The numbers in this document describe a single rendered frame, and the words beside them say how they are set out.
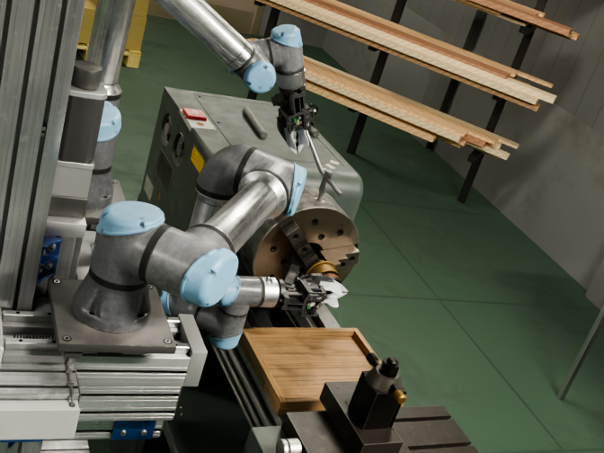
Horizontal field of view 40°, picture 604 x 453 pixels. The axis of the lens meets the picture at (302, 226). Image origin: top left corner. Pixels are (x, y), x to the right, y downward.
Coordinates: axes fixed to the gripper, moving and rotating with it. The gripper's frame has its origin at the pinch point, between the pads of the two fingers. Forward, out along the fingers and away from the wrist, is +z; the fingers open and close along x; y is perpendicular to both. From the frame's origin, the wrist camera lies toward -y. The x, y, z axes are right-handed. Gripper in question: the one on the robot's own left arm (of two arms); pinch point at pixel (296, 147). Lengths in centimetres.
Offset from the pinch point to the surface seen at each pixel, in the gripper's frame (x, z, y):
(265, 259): -18.1, 19.8, 18.2
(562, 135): 268, 177, -222
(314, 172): 5.0, 9.8, -1.0
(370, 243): 105, 189, -188
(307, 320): -8.0, 46.2, 17.3
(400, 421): -6, 37, 70
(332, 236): 1.4, 19.3, 18.2
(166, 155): -29.5, 12.0, -37.7
